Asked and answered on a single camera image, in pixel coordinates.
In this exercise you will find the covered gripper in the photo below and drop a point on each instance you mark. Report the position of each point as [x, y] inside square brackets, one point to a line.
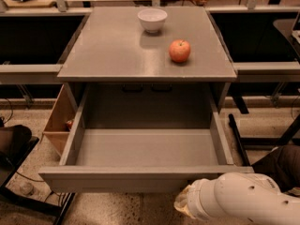
[194, 200]

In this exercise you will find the grey top drawer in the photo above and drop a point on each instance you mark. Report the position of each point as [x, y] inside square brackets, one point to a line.
[142, 138]

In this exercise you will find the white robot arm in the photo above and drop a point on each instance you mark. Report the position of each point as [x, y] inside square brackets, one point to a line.
[253, 197]

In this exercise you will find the grey drawer cabinet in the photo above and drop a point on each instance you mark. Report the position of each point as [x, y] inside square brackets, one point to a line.
[135, 83]

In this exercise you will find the person's dark trouser leg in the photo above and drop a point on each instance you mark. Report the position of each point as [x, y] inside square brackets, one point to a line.
[282, 165]

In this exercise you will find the red item in box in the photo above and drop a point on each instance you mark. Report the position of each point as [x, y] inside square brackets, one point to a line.
[69, 124]

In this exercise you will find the cardboard box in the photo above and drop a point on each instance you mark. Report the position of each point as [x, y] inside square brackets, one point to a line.
[57, 129]

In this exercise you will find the red apple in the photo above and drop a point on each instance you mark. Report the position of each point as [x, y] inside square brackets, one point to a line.
[179, 51]

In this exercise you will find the white ceramic bowl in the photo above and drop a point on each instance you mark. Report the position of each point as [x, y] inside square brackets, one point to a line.
[152, 19]

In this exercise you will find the grey rail right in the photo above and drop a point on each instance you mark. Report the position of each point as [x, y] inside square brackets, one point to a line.
[267, 72]

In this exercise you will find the grey rail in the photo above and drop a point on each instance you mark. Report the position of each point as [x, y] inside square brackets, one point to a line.
[29, 74]
[267, 72]

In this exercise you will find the grey rail left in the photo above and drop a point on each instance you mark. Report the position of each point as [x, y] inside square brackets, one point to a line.
[29, 74]

